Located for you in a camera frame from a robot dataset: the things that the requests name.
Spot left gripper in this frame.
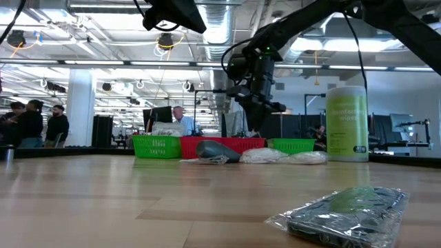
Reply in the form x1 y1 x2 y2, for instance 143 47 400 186
142 0 207 34

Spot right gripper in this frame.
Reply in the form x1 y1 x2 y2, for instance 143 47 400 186
227 56 287 134

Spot dark grey deodorant bottle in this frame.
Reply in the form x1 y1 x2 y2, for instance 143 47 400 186
195 140 242 164

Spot silver nail clipper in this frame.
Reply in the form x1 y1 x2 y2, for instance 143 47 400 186
178 154 229 165

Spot black comb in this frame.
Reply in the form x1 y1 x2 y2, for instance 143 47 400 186
265 185 411 248

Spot green plastic basket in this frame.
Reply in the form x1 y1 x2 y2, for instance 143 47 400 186
266 138 311 156
132 134 183 159

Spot black partition panels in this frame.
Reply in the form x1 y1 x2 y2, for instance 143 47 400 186
275 113 328 139

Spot person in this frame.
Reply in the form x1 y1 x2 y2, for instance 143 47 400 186
16 99 45 149
311 124 327 149
45 104 70 148
0 101 27 147
172 105 198 136

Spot green disinfecting wipes canister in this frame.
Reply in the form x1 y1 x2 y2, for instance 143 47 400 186
325 85 370 163

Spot long horizontal light bar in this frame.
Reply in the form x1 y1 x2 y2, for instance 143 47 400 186
0 58 441 72

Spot black background monitor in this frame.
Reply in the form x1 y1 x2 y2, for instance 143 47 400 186
143 105 173 134

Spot bright ceiling light panel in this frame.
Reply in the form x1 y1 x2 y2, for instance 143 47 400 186
290 36 397 53

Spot white building column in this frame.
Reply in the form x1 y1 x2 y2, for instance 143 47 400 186
63 68 96 148

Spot black cabinet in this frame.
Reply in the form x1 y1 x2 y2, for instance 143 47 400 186
91 114 114 149

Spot grey desk monitor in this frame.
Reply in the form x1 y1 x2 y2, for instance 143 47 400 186
389 112 415 138

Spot silver ventilation duct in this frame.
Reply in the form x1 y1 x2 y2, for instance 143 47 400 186
198 0 236 104

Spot black metal stand frame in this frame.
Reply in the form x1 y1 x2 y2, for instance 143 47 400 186
194 88 242 137

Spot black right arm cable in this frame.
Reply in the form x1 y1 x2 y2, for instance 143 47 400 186
342 12 369 96

